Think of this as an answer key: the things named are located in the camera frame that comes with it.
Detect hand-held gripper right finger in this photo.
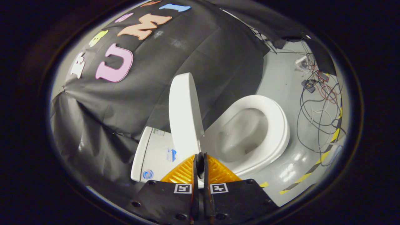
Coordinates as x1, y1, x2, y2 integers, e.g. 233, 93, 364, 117
203, 152, 278, 225

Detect grey power adapter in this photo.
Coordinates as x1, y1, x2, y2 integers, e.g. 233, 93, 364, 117
301, 79, 316, 93

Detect black lid handle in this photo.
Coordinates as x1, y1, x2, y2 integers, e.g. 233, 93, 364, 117
196, 152, 205, 179

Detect white toilet seat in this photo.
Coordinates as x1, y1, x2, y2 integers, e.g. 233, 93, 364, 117
203, 95, 290, 178

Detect tangle of cables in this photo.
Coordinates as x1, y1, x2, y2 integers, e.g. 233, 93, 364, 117
294, 37, 348, 154

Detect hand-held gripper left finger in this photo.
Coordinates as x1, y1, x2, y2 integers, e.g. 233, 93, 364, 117
125, 154, 200, 225

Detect white toilet lid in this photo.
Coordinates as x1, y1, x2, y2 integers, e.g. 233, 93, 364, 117
169, 72, 205, 158

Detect yellow black hazard tape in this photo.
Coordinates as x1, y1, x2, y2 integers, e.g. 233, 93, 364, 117
279, 106, 343, 195

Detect white toilet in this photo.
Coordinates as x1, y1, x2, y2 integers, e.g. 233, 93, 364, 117
131, 95, 290, 188

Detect black backdrop cloth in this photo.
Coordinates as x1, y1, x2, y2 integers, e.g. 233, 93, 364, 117
50, 0, 336, 200

